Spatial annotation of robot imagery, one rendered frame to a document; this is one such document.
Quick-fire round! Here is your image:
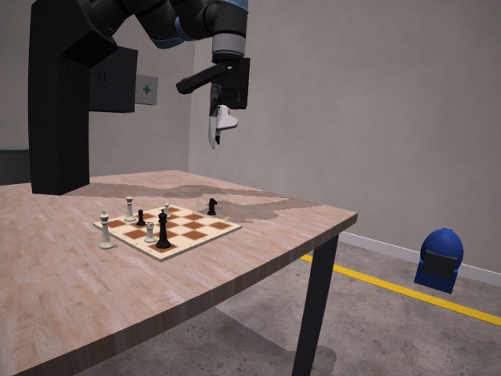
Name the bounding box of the white chess pawn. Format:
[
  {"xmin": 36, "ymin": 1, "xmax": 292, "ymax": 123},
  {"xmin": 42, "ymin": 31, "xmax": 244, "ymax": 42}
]
[{"xmin": 164, "ymin": 203, "xmax": 171, "ymax": 218}]

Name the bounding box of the chessboard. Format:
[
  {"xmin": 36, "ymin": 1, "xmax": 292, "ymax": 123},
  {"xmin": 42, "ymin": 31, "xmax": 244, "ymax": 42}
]
[{"xmin": 107, "ymin": 205, "xmax": 242, "ymax": 262}]

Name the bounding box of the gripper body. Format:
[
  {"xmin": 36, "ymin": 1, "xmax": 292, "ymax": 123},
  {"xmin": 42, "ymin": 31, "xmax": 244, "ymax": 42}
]
[{"xmin": 211, "ymin": 53, "xmax": 251, "ymax": 110}]

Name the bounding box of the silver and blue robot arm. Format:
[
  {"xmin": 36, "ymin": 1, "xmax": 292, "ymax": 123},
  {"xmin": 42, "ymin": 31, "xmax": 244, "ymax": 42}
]
[{"xmin": 78, "ymin": 0, "xmax": 249, "ymax": 95}]

